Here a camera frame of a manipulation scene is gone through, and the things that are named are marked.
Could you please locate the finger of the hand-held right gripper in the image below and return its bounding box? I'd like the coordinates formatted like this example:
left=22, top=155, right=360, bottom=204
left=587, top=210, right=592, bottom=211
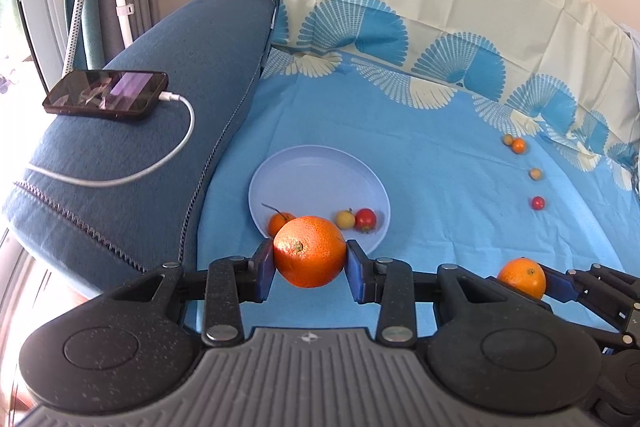
left=542, top=263, right=640, bottom=344

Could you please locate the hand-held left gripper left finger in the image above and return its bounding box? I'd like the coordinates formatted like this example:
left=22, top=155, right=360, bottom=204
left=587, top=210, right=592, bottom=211
left=107, top=239, right=275, bottom=348

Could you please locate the black smartphone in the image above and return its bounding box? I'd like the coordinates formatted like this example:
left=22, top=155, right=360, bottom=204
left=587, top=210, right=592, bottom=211
left=42, top=69, right=170, bottom=122

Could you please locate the red cherry tomato green stem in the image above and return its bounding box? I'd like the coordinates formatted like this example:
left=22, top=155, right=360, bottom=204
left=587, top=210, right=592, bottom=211
left=354, top=207, right=377, bottom=234

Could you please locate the light blue round plate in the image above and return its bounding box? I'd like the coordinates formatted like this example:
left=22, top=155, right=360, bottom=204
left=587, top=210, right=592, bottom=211
left=248, top=145, right=392, bottom=258

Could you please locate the blue and cream printed blanket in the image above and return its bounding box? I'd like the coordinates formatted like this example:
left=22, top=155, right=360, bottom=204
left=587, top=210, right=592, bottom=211
left=182, top=0, right=640, bottom=343

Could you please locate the yellow-orange tangerine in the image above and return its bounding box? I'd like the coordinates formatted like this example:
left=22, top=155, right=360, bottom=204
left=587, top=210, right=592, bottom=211
left=497, top=258, right=547, bottom=300

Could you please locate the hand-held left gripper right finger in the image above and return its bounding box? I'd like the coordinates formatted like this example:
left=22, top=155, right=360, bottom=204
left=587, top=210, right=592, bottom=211
left=346, top=239, right=516, bottom=348

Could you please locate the blue sofa armrest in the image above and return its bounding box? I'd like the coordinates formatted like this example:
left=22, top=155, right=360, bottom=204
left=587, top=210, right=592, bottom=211
left=2, top=0, right=296, bottom=303

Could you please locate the white charging cable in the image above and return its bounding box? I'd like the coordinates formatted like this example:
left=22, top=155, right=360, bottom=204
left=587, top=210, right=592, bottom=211
left=25, top=92, right=196, bottom=188

